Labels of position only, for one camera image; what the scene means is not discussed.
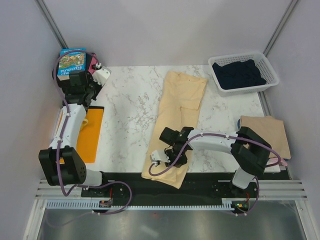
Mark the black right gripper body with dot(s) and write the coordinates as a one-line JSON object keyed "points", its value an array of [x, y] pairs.
{"points": [[172, 154]]}

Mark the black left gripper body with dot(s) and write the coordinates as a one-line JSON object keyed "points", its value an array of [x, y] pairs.
{"points": [[93, 88]]}

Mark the yellow t-shirt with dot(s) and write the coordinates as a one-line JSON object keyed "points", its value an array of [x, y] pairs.
{"points": [[179, 107]]}

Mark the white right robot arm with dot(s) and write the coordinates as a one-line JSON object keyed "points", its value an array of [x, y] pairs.
{"points": [[250, 151]]}

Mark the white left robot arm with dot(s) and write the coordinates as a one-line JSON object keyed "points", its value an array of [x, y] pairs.
{"points": [[61, 163]]}

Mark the blue illustrated book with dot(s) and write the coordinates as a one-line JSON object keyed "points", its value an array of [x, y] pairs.
{"points": [[74, 61]]}

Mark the pink and black case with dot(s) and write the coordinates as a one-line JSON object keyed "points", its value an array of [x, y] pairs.
{"points": [[91, 59]]}

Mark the yellow mug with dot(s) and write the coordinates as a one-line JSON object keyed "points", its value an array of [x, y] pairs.
{"points": [[84, 123]]}

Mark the orange board with black border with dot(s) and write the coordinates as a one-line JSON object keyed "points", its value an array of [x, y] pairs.
{"points": [[88, 138]]}

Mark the navy t-shirt in basket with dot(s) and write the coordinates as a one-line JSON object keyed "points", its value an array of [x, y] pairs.
{"points": [[238, 75]]}

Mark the folded beige t-shirt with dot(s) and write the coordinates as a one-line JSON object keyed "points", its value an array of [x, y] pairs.
{"points": [[271, 130]]}

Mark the folded pink and blue clothes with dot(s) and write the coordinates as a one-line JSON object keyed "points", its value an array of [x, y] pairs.
{"points": [[274, 160]]}

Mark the white plastic basket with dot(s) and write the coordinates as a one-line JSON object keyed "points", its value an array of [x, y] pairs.
{"points": [[261, 62]]}

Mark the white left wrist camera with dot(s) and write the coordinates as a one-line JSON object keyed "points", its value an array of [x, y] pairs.
{"points": [[100, 74]]}

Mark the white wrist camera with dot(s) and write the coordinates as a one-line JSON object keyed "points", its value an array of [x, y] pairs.
{"points": [[159, 156], [100, 74]]}

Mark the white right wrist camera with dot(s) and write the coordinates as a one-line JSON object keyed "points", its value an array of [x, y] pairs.
{"points": [[159, 156]]}

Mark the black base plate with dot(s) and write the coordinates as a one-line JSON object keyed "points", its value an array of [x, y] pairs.
{"points": [[197, 189]]}

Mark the white slotted cable duct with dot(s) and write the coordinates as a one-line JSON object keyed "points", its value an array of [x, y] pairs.
{"points": [[100, 205]]}

